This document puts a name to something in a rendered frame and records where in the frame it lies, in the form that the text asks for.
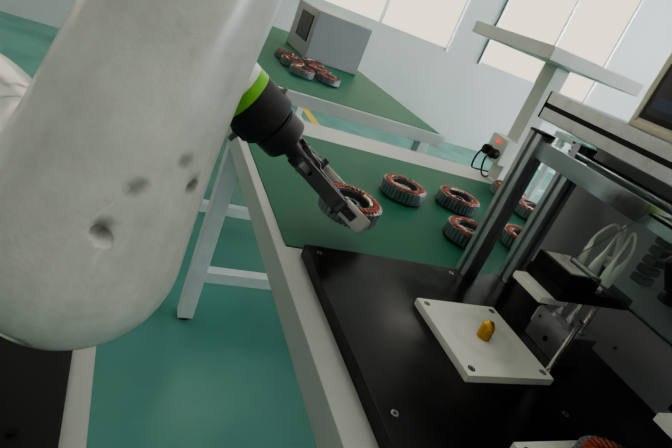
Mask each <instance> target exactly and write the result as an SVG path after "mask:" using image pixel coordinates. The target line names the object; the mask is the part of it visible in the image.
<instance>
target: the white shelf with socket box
mask: <svg viewBox="0 0 672 448"><path fill-rule="evenodd" d="M472 31H473V32H475V33H477V34H480V35H482V36H484V37H487V38H489V39H491V40H494V41H496V42H498V43H501V44H503V45H506V46H508V47H510V48H513V49H515V50H517V51H520V52H522V53H524V54H527V55H529V56H531V57H534V58H536V59H539V60H541V61H543V62H546V63H545V65H544V67H543V69H542V70H541V72H540V74H539V76H538V78H537V80H536V82H535V84H534V86H533V87H532V89H531V91H530V93H529V95H528V97H527V99H526V101H525V103H524V105H523V106H522V108H521V110H520V112H519V114H518V116H517V118H516V120H515V122H514V123H513V125H512V127H511V129H510V131H509V133H508V135H507V136H505V135H504V134H500V133H497V132H494V134H493V136H492V137H491V139H490V141H489V143H488V144H484V145H483V146H482V149H480V150H479V151H478V152H477V153H476V155H475V156H474V158H473V160H472V163H471V167H472V168H474V169H477V170H480V173H481V175H482V176H483V177H484V178H485V179H487V180H488V181H490V182H492V183H493V182H494V180H501V181H503V179H504V177H505V175H506V174H507V172H508V170H509V168H510V166H511V164H512V163H513V161H514V159H515V157H516V155H517V153H518V152H519V150H520V148H521V146H522V144H523V142H524V141H525V139H526V137H527V135H528V133H529V131H530V130H531V129H530V128H531V127H534V128H537V129H540V127H541V125H542V123H543V121H544V119H542V118H540V117H538V115H539V113H540V111H541V109H542V107H543V105H544V103H545V102H546V100H547V98H548V96H549V94H550V92H551V91H553V92H556V93H558V94H559V92H560V90H561V89H562V87H563V85H564V83H565V81H566V80H567V78H568V76H569V74H570V72H571V73H574V74H577V75H579V76H582V77H585V78H587V79H590V80H593V81H595V82H598V83H601V84H603V85H606V86H608V87H611V88H614V89H616V90H619V91H622V92H624V93H627V94H630V95H632V96H635V97H638V96H639V94H640V92H641V91H642V89H643V87H644V85H642V84H640V83H638V82H635V81H633V80H631V79H629V78H626V77H624V76H622V75H620V74H617V73H615V72H613V71H611V70H609V69H606V68H604V67H602V66H600V65H597V64H595V63H593V62H591V61H589V60H586V59H584V58H582V57H580V56H577V55H575V54H573V53H571V52H568V51H566V50H564V49H562V48H560V47H557V46H555V45H552V44H549V43H546V42H542V41H539V40H536V39H533V38H530V37H527V36H524V35H521V34H518V33H515V32H512V31H509V30H506V29H503V28H499V27H496V26H493V25H490V24H487V23H484V22H481V21H478V20H477V21H476V23H475V25H474V28H473V30H472ZM481 151H482V152H483V155H484V156H485V157H484V159H483V161H482V164H481V168H476V167H473V163H474V161H475V159H476V157H477V155H478V154H479V153H480V152H481ZM486 158H488V159H489V160H490V161H492V162H493V163H492V165H491V167H490V169H489V171H487V170H484V169H482V168H483V164H484V161H485V159H486ZM482 171H484V172H488V173H484V175H483V173H482Z"/></svg>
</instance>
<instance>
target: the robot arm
mask: <svg viewBox="0 0 672 448"><path fill-rule="evenodd" d="M283 2H284V0H74V1H73V3H72V5H71V7H70V9H69V11H68V13H67V15H66V17H65V19H64V21H63V23H62V25H61V27H60V29H59V31H58V33H57V35H56V36H55V38H54V40H53V42H52V44H51V46H50V48H49V50H48V52H47V53H46V55H45V57H44V59H43V61H42V63H41V65H40V66H39V68H38V70H37V72H36V73H35V75H34V77H33V79H32V78H31V77H30V76H29V75H27V74H26V73H25V72H24V71H23V70H22V69H21V68H20V67H19V66H17V65H16V64H15V63H14V62H12V61H11V60H10V59H8V58H7V57H6V56H4V55H2V54H1V53H0V337H2V338H4V339H6V340H9V341H11V342H13V343H16V344H19V345H22V346H26V347H30V348H34V349H40V350H48V351H71V350H80V349H85V348H90V347H94V346H98V345H101V344H104V343H107V342H109V341H112V340H114V339H117V338H119V337H121V336H122V335H124V334H126V333H128V332H130V331H131V330H133V329H134V328H136V327H137V326H139V325H140V324H141V323H143V322H144V321H145V320H146V319H147V318H148V317H150V316H151V315H152V314H153V313H154V312H155V311H156V309H157V308H158V307H159V306H160V305H161V304H162V302H163V301H164V300H165V298H166V297H167V295H168V294H169V292H170V291H171V289H172V287H173V285H174V283H175V281H176V279H177V277H178V274H179V271H180V268H181V265H182V262H183V258H184V255H185V252H186V249H187V246H188V243H189V239H190V236H191V233H192V230H193V227H194V224H195V221H196V218H197V215H198V212H199V210H200V207H201V204H202V201H203V198H204V195H205V192H206V190H207V187H208V184H209V181H210V178H211V174H212V171H213V168H214V166H215V163H216V160H217V158H218V155H219V152H220V150H221V147H222V144H223V142H224V139H225V137H226V134H227V132H228V129H229V127H230V126H231V129H232V133H231V134H230V135H228V136H227V138H228V139H229V140H230V141H233V139H235V138H236V137H240V138H241V140H242V141H246V142H247V143H250V144H251V143H256V144H257V145H258V146H259V147H260V148H261V149H262V150H263V151H264V152H265V153H266V154H267V155H268V156H270V157H279V156H280V155H284V154H285V155H286V156H287V158H289V159H287V160H288V162H289V163H290V164H291V166H292V167H294V168H295V170H296V172H298V173H299V174H300V175H301V176H302V177H303V178H304V179H305V180H306V181H307V182H308V183H309V185H310V186H311V187H312V188H313V189H314V190H315V191H316V193H317V194H318V195H319V196H320V197H321V198H322V199H323V200H324V202H325V203H326V204H327V205H328V206H329V207H330V208H331V211H330V213H331V214H333V213H335V214H336V215H337V214H338V215H339V216H340V217H341V218H342V219H343V220H344V221H345V222H346V223H347V224H348V225H349V226H350V228H351V229H352V230H353V231H354V232H355V233H356V234H359V233H360V232H362V231H363V230H364V229H365V228H367V227H368V226H369V225H370V224H371V222H370V221H369V220H368V219H367V217H366V216H365V215H364V214H363V213H362V212H361V211H360V210H359V209H358V208H357V207H356V206H355V205H354V204H353V203H352V201H351V200H350V199H349V198H348V197H347V196H345V197H344V196H343V195H342V194H341V192H340V191H339V190H338V189H337V188H336V186H335V185H334V184H333V183H332V182H339V183H343V184H344V182H343V181H342V180H341V178H340V177H339V176H338V175H337V174H336V173H335V172H334V171H333V170H332V169H331V168H330V167H329V165H328V164H329V163H330V162H329V161H328V160H327V159H326V158H325V159H324V160H321V159H322V158H321V156H320V155H318V154H317V153H316V152H315V151H314V150H313V149H312V148H311V147H310V146H309V144H308V143H307V142H306V140H305V139H304V138H301V137H302V135H303V133H304V123H303V122H302V121H301V120H300V119H299V117H298V116H297V115H296V114H295V113H294V112H293V111H292V110H291V107H292V102H291V100H290V99H289V98H288V97H287V96H286V93H287V92H288V90H289V89H288V88H287V87H285V88H283V89H282V88H281V89H280V88H279V87H278V86H277V85H276V83H275V82H274V81H273V80H272V79H271V78H270V77H269V76H268V74H267V73H266V72H265V71H264V70H263V69H262V68H261V67H260V65H259V64H258V63H257V60H258V57H259V55H260V53H261V50H262V48H263V46H264V44H265V41H266V39H267V37H268V35H269V33H270V30H271V28H272V26H273V24H274V22H275V19H276V17H277V15H278V13H279V11H280V9H281V6H282V4H283ZM326 165H327V166H326ZM325 166H326V167H325Z"/></svg>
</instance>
